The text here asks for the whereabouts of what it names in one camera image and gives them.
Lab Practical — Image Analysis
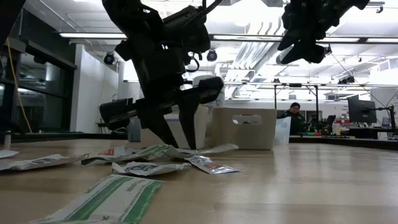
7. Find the grey plastic bin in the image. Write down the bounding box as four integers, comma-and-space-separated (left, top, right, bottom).
211, 107, 278, 151

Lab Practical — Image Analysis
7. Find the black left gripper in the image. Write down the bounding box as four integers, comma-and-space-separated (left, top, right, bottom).
98, 39, 225, 151

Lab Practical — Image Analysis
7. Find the yellow power cable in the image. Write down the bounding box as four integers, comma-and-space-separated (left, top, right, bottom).
6, 39, 34, 134

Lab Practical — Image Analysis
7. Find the person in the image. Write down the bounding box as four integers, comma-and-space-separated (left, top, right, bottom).
278, 101, 307, 135

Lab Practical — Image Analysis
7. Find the black monitor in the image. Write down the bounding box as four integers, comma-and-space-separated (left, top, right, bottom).
347, 98, 378, 124

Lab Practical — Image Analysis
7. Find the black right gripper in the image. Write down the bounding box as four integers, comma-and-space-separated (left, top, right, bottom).
277, 0, 371, 65

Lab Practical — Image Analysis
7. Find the red label wipe packet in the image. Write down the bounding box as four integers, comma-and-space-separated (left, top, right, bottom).
93, 146, 127, 158

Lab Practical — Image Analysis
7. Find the clear plastic container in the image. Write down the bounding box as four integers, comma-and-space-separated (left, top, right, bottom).
275, 116, 293, 146

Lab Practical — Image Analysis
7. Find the black ceiling camera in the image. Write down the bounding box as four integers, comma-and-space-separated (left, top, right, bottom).
338, 75, 356, 85

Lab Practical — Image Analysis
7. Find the dark background workbench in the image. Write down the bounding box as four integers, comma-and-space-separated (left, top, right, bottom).
348, 126, 398, 140

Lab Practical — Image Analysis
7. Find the white plastic bin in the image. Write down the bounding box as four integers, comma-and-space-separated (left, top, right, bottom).
139, 105, 210, 149

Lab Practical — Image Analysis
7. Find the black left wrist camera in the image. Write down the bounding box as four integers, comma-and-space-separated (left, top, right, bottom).
162, 5, 213, 54

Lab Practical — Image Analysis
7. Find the black overhead rig beam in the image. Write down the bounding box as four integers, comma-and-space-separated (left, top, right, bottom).
58, 32, 398, 44

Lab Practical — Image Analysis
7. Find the disinfectant wipes canister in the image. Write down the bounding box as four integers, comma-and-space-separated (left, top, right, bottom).
192, 74, 226, 108

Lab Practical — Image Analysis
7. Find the black background rig frame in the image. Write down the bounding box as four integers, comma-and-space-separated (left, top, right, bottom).
124, 79, 398, 111

